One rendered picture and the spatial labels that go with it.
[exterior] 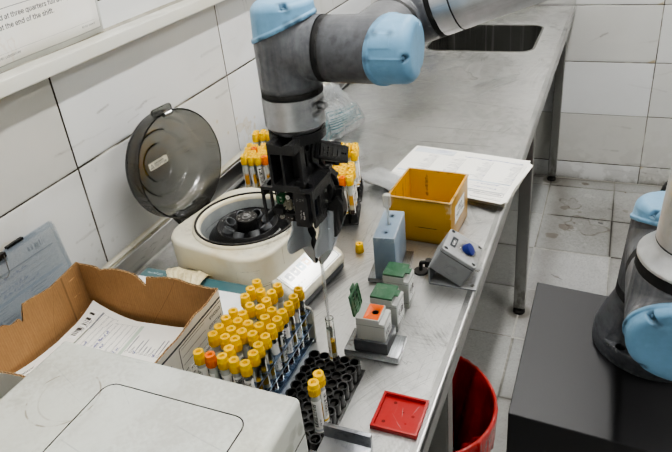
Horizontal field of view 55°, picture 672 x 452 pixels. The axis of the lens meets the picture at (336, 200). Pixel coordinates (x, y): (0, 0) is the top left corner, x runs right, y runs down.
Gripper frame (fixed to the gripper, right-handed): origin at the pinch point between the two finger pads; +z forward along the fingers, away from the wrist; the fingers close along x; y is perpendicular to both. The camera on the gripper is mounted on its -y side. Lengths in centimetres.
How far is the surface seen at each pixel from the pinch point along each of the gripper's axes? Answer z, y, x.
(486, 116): 22, -108, 4
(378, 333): 17.1, -4.5, 6.0
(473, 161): 21, -75, 7
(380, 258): 16.7, -23.7, 0.1
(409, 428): 22.1, 7.8, 14.3
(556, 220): 110, -202, 21
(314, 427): 19.8, 13.3, 2.5
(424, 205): 13.5, -38.9, 4.4
